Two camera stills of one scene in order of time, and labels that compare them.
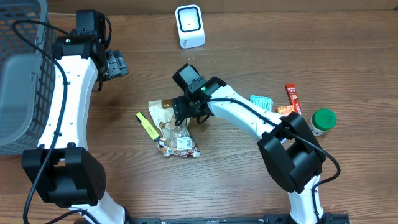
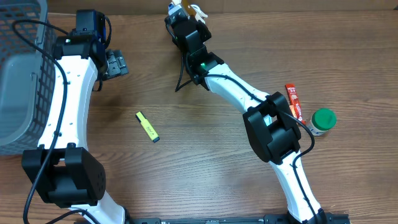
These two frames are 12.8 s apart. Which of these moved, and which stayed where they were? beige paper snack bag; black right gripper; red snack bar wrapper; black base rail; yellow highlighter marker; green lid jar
Moved: black right gripper; beige paper snack bag
Stayed: red snack bar wrapper; yellow highlighter marker; black base rail; green lid jar
